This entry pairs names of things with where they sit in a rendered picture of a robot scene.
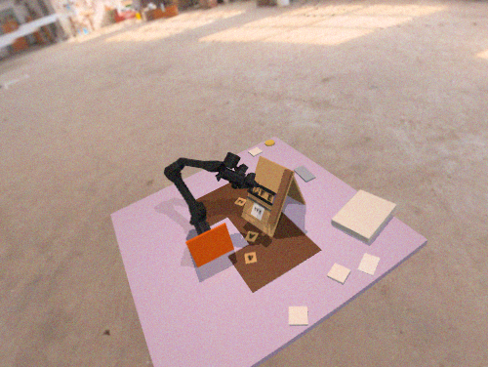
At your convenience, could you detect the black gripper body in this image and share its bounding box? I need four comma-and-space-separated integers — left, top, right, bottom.
229, 171, 256, 189

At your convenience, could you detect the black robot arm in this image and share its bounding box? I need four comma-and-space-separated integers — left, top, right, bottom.
164, 152, 249, 236

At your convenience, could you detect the grey flat rectangular tile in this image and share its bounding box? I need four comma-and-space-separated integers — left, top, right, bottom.
294, 165, 315, 182

